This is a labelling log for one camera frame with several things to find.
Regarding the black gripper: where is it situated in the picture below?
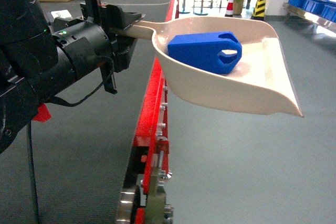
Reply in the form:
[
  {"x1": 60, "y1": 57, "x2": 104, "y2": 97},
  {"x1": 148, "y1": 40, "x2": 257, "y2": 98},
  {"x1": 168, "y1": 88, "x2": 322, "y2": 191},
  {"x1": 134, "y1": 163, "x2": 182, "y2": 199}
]
[{"x1": 52, "y1": 3, "x2": 145, "y2": 94}]

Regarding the blue plastic part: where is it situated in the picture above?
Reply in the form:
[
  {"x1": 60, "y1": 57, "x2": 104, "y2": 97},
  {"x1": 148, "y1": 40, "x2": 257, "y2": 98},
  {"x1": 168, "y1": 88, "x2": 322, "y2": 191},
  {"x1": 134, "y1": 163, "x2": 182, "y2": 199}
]
[{"x1": 167, "y1": 31, "x2": 242, "y2": 74}]

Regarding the beige plastic dustpan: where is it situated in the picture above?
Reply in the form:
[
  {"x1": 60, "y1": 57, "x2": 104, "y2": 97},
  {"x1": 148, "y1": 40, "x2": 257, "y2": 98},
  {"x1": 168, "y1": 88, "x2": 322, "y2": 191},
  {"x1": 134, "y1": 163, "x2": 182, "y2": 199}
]
[{"x1": 112, "y1": 16, "x2": 303, "y2": 117}]

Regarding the blue shelf bin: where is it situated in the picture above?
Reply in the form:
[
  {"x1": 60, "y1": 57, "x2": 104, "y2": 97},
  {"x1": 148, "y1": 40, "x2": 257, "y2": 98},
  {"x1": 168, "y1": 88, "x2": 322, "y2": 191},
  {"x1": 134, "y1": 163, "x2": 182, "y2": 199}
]
[{"x1": 288, "y1": 0, "x2": 335, "y2": 23}]

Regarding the red white traffic cone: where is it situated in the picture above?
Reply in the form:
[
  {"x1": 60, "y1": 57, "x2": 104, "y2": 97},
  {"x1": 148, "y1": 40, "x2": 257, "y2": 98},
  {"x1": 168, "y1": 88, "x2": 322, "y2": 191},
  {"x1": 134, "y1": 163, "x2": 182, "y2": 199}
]
[{"x1": 225, "y1": 0, "x2": 234, "y2": 17}]

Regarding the red clip tag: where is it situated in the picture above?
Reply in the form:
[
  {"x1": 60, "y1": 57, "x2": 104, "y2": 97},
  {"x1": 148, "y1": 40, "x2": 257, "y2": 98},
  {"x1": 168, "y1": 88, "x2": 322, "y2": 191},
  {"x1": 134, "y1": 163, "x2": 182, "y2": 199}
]
[{"x1": 33, "y1": 103, "x2": 51, "y2": 123}]

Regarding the yellow black traffic cone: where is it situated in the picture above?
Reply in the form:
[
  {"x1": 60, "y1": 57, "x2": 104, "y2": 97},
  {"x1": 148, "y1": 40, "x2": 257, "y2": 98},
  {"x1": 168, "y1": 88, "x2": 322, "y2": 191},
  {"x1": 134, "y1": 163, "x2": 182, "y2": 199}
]
[{"x1": 250, "y1": 0, "x2": 266, "y2": 21}]

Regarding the black cable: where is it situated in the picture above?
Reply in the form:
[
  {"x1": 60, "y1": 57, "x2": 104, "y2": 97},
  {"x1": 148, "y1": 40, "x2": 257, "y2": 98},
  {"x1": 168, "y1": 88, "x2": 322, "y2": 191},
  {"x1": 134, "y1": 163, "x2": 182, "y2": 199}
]
[{"x1": 26, "y1": 55, "x2": 116, "y2": 224}]

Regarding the red conveyor frame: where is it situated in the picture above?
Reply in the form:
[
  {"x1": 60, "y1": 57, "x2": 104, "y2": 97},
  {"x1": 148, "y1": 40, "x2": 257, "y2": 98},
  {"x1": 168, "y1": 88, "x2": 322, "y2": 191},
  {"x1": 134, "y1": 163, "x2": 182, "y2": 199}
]
[{"x1": 115, "y1": 0, "x2": 182, "y2": 224}]

